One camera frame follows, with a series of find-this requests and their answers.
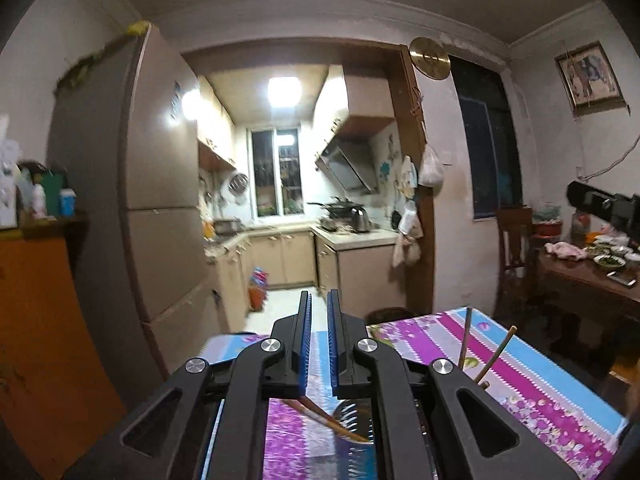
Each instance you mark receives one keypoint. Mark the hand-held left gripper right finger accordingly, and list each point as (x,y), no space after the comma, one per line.
(334,350)

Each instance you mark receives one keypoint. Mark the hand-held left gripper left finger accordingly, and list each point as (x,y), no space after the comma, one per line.
(306,350)

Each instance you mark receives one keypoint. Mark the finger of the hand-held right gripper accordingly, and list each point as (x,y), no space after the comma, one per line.
(587,197)

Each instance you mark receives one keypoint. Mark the red glass jar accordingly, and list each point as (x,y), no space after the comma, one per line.
(580,230)

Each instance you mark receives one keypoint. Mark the plate of green food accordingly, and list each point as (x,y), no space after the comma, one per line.
(609,261)

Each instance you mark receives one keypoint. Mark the pink cloth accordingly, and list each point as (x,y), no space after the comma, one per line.
(565,251)

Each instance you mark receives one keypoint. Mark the smartphone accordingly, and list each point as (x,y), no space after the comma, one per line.
(622,278)

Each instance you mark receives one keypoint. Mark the dark round stool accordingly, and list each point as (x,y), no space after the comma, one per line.
(390,315)

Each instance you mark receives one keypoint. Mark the orange bottle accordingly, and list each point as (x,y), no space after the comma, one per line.
(257,290)

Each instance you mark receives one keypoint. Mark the brown wooden chair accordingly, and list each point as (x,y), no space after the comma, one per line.
(515,240)

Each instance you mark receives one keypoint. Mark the beige lower kitchen cabinets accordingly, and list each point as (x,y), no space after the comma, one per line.
(300,260)

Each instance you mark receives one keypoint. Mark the beige kitchen cabinets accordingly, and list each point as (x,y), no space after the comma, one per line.
(350,105)
(300,260)

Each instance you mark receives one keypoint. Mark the dark wooden dining table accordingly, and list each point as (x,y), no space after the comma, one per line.
(575,290)

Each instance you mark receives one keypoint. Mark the dark room window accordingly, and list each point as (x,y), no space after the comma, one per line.
(487,150)

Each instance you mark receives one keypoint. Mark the steel electric kettle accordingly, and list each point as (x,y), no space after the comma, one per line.
(359,218)

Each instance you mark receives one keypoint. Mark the hanging kitchen towels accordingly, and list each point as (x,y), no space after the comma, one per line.
(407,235)

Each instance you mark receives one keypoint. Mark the black wok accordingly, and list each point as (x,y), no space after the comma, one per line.
(335,208)

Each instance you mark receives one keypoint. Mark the steel cooking pot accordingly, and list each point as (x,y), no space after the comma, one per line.
(227,226)

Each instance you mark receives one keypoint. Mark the white hanging plastic bag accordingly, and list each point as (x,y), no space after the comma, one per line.
(431,170)

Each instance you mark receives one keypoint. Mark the barred kitchen window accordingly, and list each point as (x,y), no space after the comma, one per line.
(275,175)

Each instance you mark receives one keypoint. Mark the hanging metal colander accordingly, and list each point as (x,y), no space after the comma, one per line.
(238,183)

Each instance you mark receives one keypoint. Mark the steel range hood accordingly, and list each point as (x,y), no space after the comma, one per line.
(347,165)

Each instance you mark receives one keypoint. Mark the floral striped tablecloth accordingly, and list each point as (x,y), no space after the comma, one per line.
(525,375)

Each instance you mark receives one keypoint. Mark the beige upper kitchen cabinets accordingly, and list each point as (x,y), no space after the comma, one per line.
(350,105)

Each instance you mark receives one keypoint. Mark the grey refrigerator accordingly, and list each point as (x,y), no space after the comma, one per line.
(150,160)

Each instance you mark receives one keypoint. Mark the square ceiling light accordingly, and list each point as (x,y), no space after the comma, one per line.
(285,92)

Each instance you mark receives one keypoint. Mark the orange wooden cabinet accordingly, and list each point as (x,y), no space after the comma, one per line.
(45,335)

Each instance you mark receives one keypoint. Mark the blue lidded jar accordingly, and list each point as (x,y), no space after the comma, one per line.
(67,203)

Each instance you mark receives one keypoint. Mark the green box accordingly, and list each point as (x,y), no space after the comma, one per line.
(54,185)

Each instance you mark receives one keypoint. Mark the small white bottle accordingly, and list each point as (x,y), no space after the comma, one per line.
(38,202)

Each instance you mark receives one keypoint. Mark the green bag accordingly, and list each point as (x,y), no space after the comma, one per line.
(100,57)

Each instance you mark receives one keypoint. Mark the framed wall picture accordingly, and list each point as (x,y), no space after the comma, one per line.
(590,76)

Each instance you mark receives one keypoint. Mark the gold round wall clock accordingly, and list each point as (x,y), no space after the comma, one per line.
(430,58)

